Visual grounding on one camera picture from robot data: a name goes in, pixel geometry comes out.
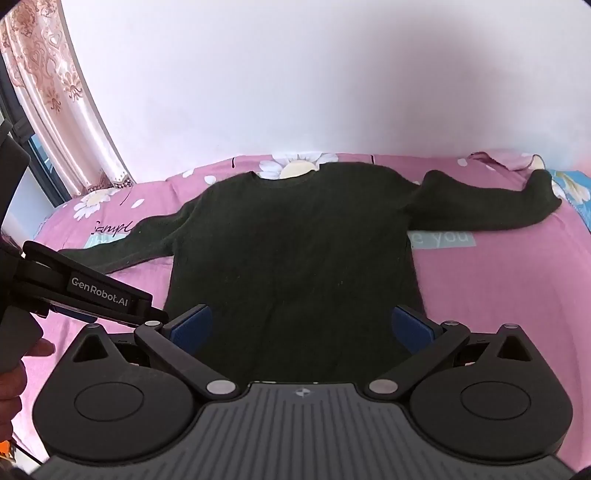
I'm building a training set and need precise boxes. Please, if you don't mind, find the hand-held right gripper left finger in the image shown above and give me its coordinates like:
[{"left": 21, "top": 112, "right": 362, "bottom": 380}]
[{"left": 65, "top": 304, "right": 239, "bottom": 400}]

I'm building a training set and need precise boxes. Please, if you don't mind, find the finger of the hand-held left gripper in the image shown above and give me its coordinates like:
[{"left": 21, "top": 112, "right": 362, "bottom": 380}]
[{"left": 48, "top": 299, "right": 170, "bottom": 326}]

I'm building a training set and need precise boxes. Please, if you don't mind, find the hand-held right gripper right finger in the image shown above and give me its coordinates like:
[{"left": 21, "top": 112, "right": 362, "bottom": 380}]
[{"left": 364, "top": 304, "right": 539, "bottom": 400}]

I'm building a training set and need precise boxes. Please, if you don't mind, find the dark green knit sweater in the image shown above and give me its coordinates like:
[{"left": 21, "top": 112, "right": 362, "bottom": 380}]
[{"left": 60, "top": 162, "right": 563, "bottom": 389}]

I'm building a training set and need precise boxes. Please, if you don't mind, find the person's left hand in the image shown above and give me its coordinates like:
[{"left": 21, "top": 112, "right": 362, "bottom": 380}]
[{"left": 0, "top": 338, "right": 57, "bottom": 445}]

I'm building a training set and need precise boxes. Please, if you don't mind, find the pink floral bed sheet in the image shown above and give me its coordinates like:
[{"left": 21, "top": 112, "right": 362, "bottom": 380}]
[{"left": 9, "top": 150, "right": 591, "bottom": 468}]

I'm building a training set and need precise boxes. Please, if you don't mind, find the dark framed window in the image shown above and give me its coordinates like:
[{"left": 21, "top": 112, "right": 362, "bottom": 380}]
[{"left": 0, "top": 65, "right": 71, "bottom": 241}]

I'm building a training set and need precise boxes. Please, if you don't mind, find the pink patterned curtain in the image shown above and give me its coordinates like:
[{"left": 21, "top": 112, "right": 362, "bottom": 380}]
[{"left": 0, "top": 0, "right": 136, "bottom": 196}]

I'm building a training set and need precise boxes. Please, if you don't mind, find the blue floral pillow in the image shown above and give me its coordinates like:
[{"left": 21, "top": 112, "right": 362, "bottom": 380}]
[{"left": 549, "top": 168, "right": 591, "bottom": 223}]

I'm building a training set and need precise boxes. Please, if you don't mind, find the black cable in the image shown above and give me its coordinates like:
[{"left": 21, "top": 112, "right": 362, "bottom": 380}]
[{"left": 6, "top": 429, "right": 49, "bottom": 465}]

